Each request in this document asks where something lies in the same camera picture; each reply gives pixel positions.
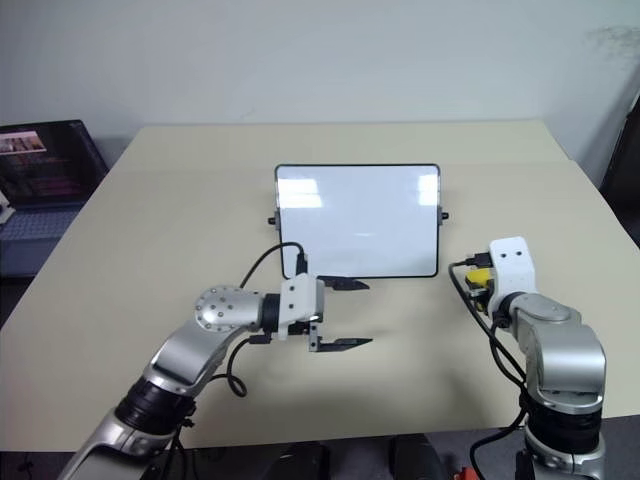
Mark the small red object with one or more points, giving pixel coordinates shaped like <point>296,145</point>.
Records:
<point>467,474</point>

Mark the dark flat box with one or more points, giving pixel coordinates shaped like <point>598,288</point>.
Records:
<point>260,462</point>

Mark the black chair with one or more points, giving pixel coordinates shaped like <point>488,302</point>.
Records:
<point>625,160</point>

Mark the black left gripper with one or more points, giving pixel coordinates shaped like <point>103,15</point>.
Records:
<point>301,329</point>

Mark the black framed whiteboard with stand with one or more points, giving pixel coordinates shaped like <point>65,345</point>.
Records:
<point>360,220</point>

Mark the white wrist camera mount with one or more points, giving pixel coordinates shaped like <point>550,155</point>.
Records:
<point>510,270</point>
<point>300,300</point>

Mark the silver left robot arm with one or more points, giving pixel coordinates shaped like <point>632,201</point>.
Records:
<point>225,307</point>

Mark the yellow eraser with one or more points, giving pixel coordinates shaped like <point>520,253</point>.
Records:
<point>480,276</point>

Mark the open dark laptop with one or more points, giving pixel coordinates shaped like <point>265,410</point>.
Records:
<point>45,165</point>

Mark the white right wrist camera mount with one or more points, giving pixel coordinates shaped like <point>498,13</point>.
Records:
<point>510,270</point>

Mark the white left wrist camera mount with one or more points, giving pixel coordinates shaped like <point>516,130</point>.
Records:
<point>300,300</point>

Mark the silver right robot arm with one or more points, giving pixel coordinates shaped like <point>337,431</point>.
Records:
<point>560,350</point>

